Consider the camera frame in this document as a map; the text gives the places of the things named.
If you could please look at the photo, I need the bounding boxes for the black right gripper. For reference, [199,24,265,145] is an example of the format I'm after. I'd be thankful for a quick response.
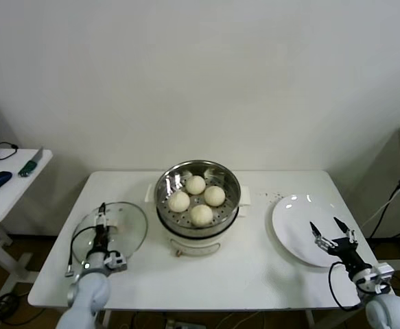
[309,216,372,275]

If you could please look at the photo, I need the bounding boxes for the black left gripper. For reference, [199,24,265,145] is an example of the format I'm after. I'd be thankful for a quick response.
[94,202,110,256]

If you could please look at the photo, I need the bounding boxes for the round glass pot lid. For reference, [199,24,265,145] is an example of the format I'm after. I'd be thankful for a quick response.
[70,201,149,270]

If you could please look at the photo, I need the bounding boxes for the white steamed baozi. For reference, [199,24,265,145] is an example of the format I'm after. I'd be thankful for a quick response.
[185,174,207,195]
[189,204,214,227]
[167,191,191,213]
[203,185,226,207]

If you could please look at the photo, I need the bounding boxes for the stainless steel steamer basket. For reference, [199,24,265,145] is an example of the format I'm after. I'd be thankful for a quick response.
[145,159,255,238]

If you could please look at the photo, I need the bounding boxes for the white round plate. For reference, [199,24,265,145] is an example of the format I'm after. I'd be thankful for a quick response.
[271,194,357,268]

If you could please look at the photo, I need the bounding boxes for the scattered dark crumbs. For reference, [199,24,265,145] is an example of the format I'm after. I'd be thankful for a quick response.
[254,190,285,202]

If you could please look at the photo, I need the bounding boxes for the white side table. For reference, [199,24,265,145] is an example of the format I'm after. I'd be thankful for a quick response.
[0,147,54,299]

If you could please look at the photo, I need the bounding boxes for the white electric cooker base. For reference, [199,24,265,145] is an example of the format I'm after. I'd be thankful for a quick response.
[156,205,248,258]

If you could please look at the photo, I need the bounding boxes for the white power strip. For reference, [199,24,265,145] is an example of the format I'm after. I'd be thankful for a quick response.
[161,317,200,329]

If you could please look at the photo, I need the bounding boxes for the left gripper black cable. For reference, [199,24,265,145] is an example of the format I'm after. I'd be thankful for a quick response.
[64,222,99,278]

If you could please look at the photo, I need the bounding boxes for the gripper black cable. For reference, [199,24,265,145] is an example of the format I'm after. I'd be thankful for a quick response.
[328,262,364,311]
[64,222,99,278]

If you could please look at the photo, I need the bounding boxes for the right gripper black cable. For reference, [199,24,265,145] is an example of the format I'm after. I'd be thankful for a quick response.
[328,262,364,311]

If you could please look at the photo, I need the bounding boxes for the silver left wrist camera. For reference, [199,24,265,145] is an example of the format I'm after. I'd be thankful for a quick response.
[104,252,128,272]

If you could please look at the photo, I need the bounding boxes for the white cable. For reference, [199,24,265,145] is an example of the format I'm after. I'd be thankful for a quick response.
[359,197,398,230]

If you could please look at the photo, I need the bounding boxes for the green handled tool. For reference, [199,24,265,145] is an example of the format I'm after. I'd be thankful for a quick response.
[18,147,45,178]

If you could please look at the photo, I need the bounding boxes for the thin black looped cable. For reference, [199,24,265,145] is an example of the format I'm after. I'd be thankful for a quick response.
[0,142,19,161]

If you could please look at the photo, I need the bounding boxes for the black floor cable bundle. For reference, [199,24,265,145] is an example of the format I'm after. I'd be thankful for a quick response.
[0,291,46,326]

